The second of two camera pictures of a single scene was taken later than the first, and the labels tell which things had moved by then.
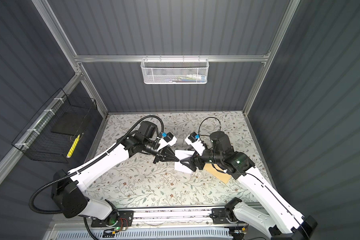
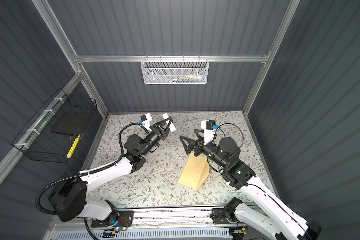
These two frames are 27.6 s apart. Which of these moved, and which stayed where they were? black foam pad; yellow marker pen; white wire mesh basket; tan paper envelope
Moved: tan paper envelope
Stayed: black foam pad; white wire mesh basket; yellow marker pen
